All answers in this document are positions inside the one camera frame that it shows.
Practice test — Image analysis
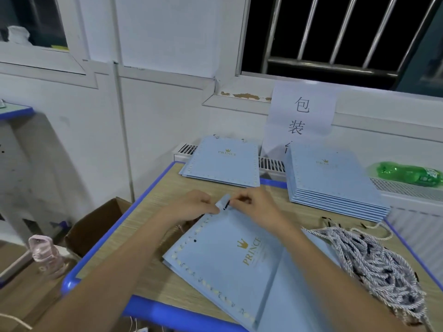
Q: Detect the pink water bottle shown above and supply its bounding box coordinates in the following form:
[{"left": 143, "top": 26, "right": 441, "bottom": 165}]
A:
[{"left": 28, "top": 235, "right": 65, "bottom": 278}]

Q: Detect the brown cardboard box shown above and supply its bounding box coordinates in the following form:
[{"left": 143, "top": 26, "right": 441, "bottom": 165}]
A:
[{"left": 64, "top": 197, "right": 132, "bottom": 259}]

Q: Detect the person's left hand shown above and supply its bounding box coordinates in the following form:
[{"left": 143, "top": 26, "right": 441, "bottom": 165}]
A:
[{"left": 159, "top": 189, "right": 221, "bottom": 228}]

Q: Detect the metal window grille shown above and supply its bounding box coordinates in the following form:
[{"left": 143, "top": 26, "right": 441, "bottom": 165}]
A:
[{"left": 239, "top": 0, "right": 437, "bottom": 87}]

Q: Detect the white cable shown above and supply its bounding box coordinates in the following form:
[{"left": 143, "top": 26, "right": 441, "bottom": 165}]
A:
[{"left": 0, "top": 313, "right": 32, "bottom": 331}]

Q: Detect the white paper sign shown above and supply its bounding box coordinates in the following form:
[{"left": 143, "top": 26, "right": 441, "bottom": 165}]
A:
[{"left": 263, "top": 81, "right": 338, "bottom": 158}]

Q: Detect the small white container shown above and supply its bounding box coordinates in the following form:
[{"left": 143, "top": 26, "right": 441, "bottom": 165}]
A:
[{"left": 7, "top": 25, "right": 32, "bottom": 46}]

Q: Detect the teal framed sliding window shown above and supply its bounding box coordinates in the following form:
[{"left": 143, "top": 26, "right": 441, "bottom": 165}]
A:
[{"left": 398, "top": 0, "right": 443, "bottom": 97}]

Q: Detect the stack of blue paper bags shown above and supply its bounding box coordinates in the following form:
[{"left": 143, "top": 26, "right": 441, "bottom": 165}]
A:
[{"left": 285, "top": 145, "right": 392, "bottom": 223}]

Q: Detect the grey metal desk blue edge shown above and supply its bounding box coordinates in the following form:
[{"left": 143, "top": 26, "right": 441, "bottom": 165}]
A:
[{"left": 0, "top": 103, "right": 72, "bottom": 288}]

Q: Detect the person's right forearm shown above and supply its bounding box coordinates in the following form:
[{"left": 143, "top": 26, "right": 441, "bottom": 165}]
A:
[{"left": 280, "top": 221, "right": 416, "bottom": 332}]

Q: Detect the white framed window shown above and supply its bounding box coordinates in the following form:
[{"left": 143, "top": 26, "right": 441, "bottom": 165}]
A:
[{"left": 0, "top": 0, "right": 98, "bottom": 87}]

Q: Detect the person's right hand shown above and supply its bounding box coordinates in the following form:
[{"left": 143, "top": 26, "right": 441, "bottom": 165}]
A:
[{"left": 227, "top": 186, "right": 298, "bottom": 240}]

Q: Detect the person's left forearm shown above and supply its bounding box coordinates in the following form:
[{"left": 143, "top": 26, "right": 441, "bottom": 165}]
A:
[{"left": 31, "top": 214, "right": 177, "bottom": 332}]

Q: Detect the blue-edged wooden desk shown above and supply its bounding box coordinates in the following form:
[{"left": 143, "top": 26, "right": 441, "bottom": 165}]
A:
[{"left": 61, "top": 162, "right": 443, "bottom": 332}]

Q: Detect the green plastic bottle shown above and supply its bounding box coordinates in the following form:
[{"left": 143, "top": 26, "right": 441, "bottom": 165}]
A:
[{"left": 376, "top": 161, "right": 443, "bottom": 187}]

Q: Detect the pile of white twisted ropes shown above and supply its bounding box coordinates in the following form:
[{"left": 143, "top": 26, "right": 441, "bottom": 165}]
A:
[{"left": 305, "top": 218, "right": 433, "bottom": 332}]

